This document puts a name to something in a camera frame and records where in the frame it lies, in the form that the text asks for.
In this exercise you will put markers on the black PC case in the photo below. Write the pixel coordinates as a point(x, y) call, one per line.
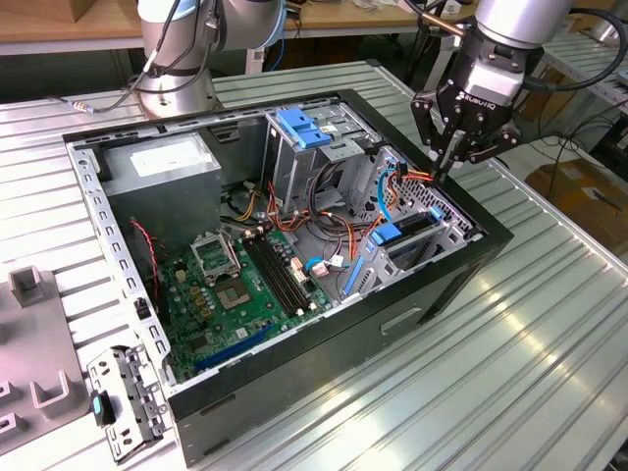
point(319, 373)

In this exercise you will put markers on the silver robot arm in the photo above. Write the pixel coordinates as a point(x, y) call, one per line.
point(172, 73)

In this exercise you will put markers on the blue expansion slot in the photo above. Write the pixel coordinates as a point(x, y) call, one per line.
point(230, 350)

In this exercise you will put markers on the metal slot bracket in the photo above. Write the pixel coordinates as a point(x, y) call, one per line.
point(142, 392)

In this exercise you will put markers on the small brown box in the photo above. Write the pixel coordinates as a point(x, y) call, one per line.
point(81, 10)

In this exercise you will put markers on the grey parts rack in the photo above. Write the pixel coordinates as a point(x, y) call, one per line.
point(39, 343)

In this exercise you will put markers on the CPU socket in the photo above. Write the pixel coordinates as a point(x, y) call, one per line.
point(230, 296)

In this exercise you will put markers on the black RAM slot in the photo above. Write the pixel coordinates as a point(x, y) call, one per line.
point(269, 276)
point(286, 270)
point(280, 273)
point(275, 275)

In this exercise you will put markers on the grey disk bay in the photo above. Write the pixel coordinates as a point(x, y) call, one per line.
point(373, 267)

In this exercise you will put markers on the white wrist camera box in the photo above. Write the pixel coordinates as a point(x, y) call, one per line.
point(493, 81)

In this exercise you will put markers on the blue drive latch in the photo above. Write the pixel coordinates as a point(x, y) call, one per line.
point(304, 130)

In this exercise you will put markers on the black blue bracket latch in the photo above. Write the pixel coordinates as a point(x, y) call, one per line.
point(105, 412)

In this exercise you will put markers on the grey optical drive cage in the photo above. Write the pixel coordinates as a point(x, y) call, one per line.
point(289, 172)

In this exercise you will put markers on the grey power supply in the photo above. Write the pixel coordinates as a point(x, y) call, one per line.
point(162, 206)

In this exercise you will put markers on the wooden desk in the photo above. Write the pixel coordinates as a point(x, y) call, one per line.
point(59, 29)

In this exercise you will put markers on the green motherboard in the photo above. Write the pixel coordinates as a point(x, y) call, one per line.
point(221, 329)

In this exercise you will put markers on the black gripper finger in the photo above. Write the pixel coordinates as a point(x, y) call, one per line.
point(495, 142)
point(421, 115)

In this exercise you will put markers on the hard disk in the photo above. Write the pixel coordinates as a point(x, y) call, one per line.
point(385, 234)

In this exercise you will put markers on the cardboard box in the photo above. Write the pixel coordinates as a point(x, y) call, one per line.
point(579, 206)

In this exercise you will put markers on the metal slat side table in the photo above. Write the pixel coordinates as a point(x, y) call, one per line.
point(608, 86)

